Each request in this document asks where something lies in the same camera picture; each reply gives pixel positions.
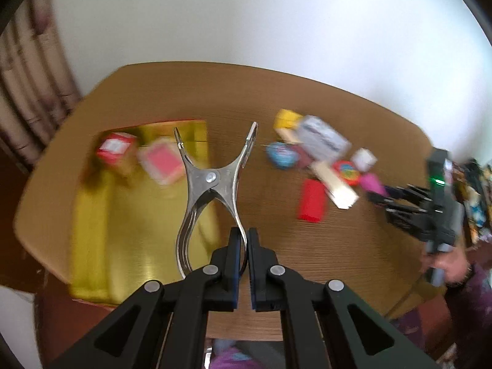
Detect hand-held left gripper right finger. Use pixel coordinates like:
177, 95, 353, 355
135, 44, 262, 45
249, 228, 441, 369

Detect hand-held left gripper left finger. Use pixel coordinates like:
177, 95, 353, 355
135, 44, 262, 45
46, 227, 242, 369

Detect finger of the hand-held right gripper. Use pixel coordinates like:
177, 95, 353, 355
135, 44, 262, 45
384, 205, 432, 241
367, 184, 432, 210

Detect silver metal tongs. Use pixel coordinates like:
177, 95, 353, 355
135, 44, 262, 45
174, 121, 259, 280

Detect red tin box gold interior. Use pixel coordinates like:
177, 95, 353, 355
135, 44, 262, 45
69, 119, 221, 308

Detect person's right forearm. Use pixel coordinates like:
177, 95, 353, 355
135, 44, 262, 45
446, 263, 492, 354

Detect person's right hand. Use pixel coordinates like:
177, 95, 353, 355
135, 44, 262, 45
423, 249, 472, 287

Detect magenta plastic object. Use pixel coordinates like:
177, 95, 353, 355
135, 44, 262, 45
359, 173, 387, 196

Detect small white cube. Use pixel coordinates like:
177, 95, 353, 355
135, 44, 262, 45
351, 148, 377, 172

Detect cream rectangular bar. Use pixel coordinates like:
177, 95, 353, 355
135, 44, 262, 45
311, 161, 360, 211

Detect person's purple patterned clothing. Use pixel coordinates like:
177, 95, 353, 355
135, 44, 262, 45
208, 337, 285, 369

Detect red rectangular block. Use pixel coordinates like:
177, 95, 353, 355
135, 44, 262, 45
298, 179, 327, 224

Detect white printed packet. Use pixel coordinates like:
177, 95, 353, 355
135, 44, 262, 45
298, 115, 351, 162

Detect round blue tin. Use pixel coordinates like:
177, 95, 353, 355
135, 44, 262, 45
266, 141, 300, 170

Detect pink card box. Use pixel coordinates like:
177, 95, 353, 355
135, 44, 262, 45
138, 138, 187, 187

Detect yellow cube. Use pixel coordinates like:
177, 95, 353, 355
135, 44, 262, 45
274, 109, 304, 131

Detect red and white cube box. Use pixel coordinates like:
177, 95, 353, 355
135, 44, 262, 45
96, 133, 137, 170

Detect patterned curtain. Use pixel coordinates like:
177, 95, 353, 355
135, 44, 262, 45
0, 0, 83, 173

